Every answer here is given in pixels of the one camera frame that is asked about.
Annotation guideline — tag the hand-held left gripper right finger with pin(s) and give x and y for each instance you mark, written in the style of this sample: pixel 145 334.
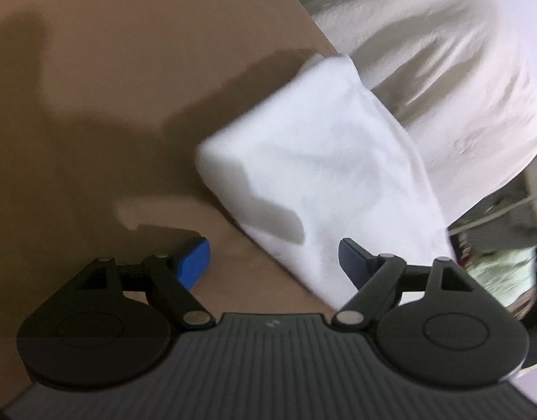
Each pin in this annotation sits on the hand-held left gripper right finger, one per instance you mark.
pixel 353 262

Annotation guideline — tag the pile of dark clothes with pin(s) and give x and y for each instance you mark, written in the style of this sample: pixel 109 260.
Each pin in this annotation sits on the pile of dark clothes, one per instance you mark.
pixel 513 227

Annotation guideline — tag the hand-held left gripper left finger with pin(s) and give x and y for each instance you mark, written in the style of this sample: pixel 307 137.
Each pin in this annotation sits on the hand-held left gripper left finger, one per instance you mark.
pixel 194 262

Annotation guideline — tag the light green cloth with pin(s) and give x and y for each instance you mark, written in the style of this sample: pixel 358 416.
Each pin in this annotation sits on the light green cloth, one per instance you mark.
pixel 500 275

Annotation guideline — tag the person's cream fleece top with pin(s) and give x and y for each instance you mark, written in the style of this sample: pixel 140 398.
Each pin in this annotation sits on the person's cream fleece top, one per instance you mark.
pixel 448 74

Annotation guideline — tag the white garment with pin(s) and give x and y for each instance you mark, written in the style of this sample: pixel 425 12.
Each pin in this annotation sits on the white garment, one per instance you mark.
pixel 329 162

